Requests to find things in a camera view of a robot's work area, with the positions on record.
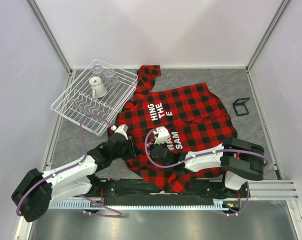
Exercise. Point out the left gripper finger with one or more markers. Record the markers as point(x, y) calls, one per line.
point(132, 152)
point(132, 142)

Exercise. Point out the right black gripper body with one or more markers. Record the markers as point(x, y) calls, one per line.
point(163, 145)

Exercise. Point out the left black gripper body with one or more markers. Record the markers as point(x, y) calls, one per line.
point(122, 153)

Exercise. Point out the red black plaid shirt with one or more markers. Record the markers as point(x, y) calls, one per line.
point(195, 118)

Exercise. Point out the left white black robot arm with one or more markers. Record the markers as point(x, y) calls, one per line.
point(40, 190)

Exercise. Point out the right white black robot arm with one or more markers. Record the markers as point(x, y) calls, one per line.
point(243, 161)

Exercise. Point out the white ceramic mug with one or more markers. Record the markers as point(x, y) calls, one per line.
point(97, 87)

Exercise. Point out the clear drinking glass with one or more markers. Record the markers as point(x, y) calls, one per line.
point(110, 76)
point(97, 70)

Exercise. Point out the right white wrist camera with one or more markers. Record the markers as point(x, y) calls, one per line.
point(161, 135)

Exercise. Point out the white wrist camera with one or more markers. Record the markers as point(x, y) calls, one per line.
point(161, 135)
point(121, 129)

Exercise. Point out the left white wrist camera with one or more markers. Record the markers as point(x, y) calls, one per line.
point(121, 129)

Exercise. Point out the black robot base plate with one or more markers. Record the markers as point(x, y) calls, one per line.
point(138, 191)

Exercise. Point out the white wire dish rack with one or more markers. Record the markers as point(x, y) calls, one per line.
point(77, 105)

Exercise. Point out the grey slotted cable duct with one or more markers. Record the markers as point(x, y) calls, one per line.
point(82, 204)

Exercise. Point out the small black frame stand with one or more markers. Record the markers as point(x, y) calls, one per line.
point(239, 106)

